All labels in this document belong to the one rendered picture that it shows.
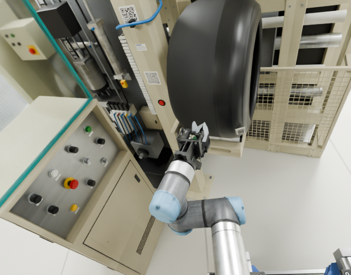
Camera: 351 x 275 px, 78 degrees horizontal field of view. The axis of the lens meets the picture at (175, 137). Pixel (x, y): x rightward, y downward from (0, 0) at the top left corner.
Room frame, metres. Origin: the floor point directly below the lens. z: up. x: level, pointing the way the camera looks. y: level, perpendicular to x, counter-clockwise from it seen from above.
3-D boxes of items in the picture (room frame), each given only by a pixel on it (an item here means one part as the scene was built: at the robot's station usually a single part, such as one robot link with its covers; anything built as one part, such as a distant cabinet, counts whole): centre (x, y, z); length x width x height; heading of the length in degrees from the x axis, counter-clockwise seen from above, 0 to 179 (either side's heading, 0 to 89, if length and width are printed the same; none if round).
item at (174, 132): (0.99, -0.11, 0.90); 0.40 x 0.03 x 0.10; 144
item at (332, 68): (1.02, -0.63, 0.65); 0.90 x 0.02 x 0.70; 54
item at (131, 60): (1.04, 0.05, 1.19); 0.05 x 0.04 x 0.48; 144
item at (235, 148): (0.77, -0.17, 0.84); 0.36 x 0.09 x 0.06; 54
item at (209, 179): (1.01, -0.03, 0.01); 0.27 x 0.27 x 0.02; 54
